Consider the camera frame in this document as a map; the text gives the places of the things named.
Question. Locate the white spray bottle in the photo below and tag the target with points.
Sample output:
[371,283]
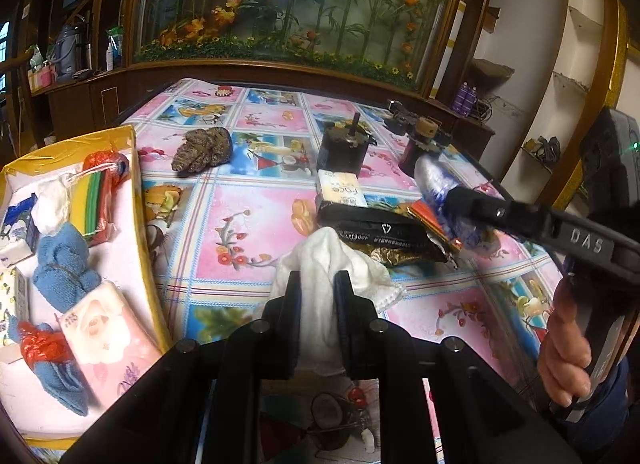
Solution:
[110,59]

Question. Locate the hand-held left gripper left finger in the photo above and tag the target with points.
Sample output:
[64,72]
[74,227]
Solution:
[294,309]

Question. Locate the purple bottle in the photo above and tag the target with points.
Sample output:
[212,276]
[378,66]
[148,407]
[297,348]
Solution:
[461,98]
[473,100]

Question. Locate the barred window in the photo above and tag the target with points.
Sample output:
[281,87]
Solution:
[4,36]

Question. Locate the black cylinder motor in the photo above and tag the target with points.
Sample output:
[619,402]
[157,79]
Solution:
[340,149]

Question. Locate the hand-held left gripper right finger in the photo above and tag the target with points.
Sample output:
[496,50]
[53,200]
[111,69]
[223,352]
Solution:
[344,309]

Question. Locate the black packet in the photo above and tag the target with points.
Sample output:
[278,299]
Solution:
[380,231]

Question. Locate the printed tablecloth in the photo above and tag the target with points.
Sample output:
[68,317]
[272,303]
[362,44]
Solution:
[250,254]

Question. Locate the blue towel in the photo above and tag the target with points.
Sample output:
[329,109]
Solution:
[67,389]
[65,259]

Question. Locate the flower picture panel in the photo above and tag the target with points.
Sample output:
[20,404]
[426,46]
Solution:
[300,4]

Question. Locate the wooden cabinet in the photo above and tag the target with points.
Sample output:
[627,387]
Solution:
[100,94]

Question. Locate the pink box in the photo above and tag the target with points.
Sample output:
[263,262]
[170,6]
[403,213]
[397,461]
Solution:
[42,79]

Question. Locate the dark tool pile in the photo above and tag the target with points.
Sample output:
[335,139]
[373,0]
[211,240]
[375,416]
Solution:
[542,148]

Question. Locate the green packet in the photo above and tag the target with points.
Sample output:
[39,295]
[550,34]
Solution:
[116,41]

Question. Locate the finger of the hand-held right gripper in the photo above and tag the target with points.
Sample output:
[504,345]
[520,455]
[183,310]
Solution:
[495,214]

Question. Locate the black motor with wooden pulley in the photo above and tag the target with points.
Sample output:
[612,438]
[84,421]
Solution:
[412,154]

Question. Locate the coloured sponge pack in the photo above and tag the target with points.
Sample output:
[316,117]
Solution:
[92,204]

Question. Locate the yellow cardboard box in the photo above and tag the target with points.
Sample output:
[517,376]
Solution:
[120,264]

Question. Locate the beige tissue pack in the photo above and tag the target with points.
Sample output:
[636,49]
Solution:
[340,186]

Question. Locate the small red hair clip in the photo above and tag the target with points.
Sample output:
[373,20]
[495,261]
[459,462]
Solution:
[223,90]

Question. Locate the pink tissue pack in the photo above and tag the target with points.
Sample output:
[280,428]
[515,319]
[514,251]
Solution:
[105,334]

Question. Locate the person's right hand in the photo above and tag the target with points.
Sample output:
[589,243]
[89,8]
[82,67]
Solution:
[560,359]

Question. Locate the white towel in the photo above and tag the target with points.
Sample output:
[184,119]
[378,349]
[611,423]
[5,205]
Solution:
[320,264]

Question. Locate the gold foil packet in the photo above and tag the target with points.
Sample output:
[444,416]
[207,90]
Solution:
[425,216]

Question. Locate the blue thermos jug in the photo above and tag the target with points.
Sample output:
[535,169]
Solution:
[67,54]

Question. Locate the blue white tissue pack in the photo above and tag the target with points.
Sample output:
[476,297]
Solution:
[20,224]

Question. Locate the silver blue foil packet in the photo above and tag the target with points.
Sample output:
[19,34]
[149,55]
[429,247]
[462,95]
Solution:
[432,179]

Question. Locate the yellow patterned carton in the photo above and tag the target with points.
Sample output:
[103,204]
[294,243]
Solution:
[12,304]

